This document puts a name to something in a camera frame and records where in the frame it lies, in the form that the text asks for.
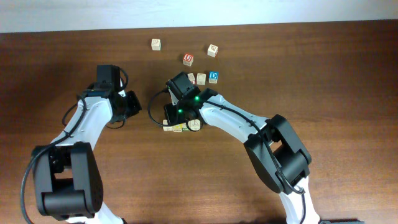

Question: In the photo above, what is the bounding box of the wooden elephant picture block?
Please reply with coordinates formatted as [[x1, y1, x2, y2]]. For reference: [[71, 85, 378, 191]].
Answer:
[[187, 119, 201, 131]]

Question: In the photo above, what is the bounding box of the plain wooden row block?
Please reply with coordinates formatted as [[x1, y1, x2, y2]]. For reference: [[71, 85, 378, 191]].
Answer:
[[162, 119, 173, 131]]

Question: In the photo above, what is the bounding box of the yellow O letter block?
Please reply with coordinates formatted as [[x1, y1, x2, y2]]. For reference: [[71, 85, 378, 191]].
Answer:
[[172, 124, 183, 133]]

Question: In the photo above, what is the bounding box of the green R letter block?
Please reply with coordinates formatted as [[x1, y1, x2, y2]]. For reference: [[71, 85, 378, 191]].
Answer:
[[182, 123, 188, 131]]

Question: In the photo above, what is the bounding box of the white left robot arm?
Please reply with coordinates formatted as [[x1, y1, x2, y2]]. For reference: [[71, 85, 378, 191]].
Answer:
[[25, 65, 142, 223]]

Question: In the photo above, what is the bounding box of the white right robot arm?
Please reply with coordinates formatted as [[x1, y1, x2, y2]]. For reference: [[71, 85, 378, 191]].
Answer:
[[164, 72, 321, 223]]

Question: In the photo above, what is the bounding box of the wooden block red side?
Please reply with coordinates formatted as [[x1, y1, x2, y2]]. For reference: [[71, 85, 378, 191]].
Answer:
[[187, 73, 196, 85]]

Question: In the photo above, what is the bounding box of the plain wooden block middle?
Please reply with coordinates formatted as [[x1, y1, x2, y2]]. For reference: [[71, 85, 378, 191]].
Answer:
[[197, 73, 206, 85]]

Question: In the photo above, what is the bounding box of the blue D letter block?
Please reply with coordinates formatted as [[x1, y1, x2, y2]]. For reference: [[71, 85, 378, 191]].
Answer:
[[208, 71, 219, 84]]

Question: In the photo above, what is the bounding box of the red U letter block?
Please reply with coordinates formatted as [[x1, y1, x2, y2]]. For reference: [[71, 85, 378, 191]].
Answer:
[[182, 54, 194, 67]]

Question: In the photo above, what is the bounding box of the plain wooden block far right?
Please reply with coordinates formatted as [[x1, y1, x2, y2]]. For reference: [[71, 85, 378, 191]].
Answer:
[[207, 44, 218, 57]]

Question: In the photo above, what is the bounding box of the plain wooden block far left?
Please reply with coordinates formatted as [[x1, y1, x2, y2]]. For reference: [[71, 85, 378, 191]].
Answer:
[[151, 39, 162, 51]]

